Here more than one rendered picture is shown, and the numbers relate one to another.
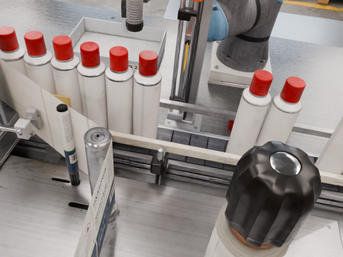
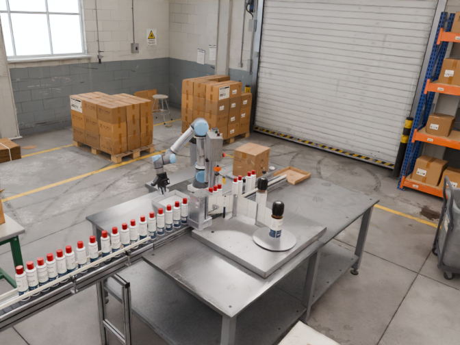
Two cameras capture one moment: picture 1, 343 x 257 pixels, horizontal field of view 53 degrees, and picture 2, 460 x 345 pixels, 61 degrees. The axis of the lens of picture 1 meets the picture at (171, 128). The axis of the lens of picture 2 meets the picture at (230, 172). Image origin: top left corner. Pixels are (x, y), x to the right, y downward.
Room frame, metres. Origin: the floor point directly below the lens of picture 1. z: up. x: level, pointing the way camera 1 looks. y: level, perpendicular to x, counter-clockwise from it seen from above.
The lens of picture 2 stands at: (-1.13, 2.33, 2.38)
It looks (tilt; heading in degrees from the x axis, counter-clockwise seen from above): 23 degrees down; 304
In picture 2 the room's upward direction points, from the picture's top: 4 degrees clockwise
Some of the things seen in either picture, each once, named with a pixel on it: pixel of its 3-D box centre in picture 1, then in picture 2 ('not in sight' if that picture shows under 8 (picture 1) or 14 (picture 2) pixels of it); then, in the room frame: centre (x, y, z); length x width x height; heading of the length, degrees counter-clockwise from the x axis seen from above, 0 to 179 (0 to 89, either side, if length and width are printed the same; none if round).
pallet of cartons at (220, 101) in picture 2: not in sight; (217, 109); (3.22, -3.51, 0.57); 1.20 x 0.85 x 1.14; 89
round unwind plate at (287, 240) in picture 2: not in sight; (274, 238); (-0.08, 0.17, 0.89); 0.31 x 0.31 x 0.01
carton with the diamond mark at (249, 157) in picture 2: not in sight; (251, 161); (0.73, -0.77, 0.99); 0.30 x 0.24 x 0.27; 92
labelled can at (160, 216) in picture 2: not in sight; (160, 221); (0.57, 0.65, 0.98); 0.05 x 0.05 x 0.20
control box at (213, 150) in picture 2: not in sight; (213, 146); (0.59, 0.04, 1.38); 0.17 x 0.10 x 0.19; 139
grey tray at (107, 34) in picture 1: (116, 46); (171, 200); (0.90, 0.19, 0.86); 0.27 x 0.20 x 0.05; 86
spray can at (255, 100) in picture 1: (249, 119); (235, 188); (0.49, -0.14, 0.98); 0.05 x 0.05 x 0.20
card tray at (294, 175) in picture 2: not in sight; (291, 174); (0.40, -1.05, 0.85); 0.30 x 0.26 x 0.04; 84
